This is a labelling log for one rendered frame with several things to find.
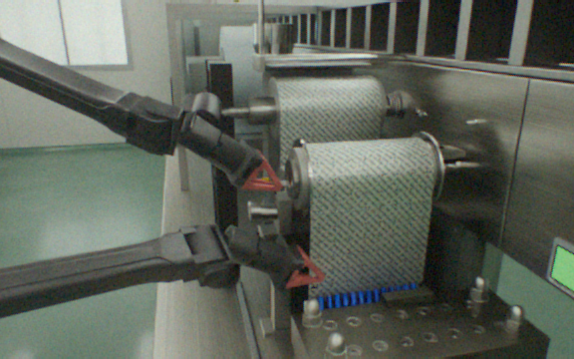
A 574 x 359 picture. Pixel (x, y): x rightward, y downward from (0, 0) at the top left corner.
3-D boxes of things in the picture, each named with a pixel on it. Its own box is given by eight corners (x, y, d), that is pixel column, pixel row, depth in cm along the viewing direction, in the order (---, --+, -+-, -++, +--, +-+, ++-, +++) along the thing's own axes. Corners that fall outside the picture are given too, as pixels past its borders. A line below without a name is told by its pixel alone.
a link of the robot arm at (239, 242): (226, 241, 71) (229, 216, 75) (207, 265, 75) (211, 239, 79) (263, 255, 74) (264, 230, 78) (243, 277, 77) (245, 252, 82)
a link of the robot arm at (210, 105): (140, 152, 75) (143, 111, 70) (154, 115, 84) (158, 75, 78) (209, 167, 77) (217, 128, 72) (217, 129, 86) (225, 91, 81)
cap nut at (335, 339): (321, 352, 69) (321, 328, 68) (343, 348, 70) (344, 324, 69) (328, 369, 66) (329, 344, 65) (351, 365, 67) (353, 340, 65)
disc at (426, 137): (400, 191, 96) (406, 125, 92) (402, 191, 97) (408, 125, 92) (436, 217, 83) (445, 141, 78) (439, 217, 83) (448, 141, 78)
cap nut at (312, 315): (299, 317, 78) (299, 295, 76) (319, 314, 79) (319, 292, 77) (304, 330, 75) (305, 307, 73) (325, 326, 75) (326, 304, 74)
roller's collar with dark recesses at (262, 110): (246, 122, 105) (245, 95, 103) (271, 121, 106) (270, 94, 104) (250, 128, 99) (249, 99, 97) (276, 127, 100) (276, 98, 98)
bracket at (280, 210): (258, 323, 97) (254, 192, 87) (286, 319, 98) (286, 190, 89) (262, 338, 92) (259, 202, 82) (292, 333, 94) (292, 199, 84)
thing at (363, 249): (308, 302, 84) (310, 212, 78) (420, 286, 89) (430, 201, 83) (309, 303, 83) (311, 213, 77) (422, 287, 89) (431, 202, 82)
